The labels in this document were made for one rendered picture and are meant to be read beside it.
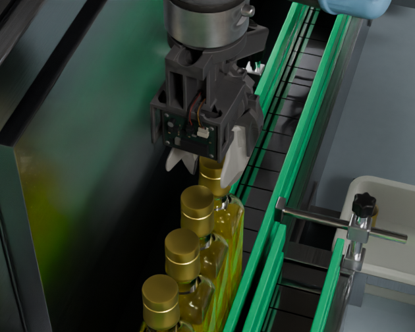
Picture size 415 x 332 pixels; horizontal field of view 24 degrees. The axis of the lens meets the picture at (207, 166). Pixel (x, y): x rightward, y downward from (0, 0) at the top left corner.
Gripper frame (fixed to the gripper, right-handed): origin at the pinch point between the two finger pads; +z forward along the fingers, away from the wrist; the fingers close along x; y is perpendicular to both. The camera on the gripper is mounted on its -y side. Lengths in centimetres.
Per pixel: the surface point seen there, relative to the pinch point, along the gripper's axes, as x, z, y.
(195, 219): 1.0, 0.6, 7.2
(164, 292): 2.3, -0.9, 17.5
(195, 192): 0.1, -0.9, 5.1
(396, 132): 11, 40, -54
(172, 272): 1.0, 2.3, 13.0
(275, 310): 7.2, 27.3, -3.4
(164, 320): 2.7, 1.9, 18.6
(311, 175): 3.7, 28.5, -28.2
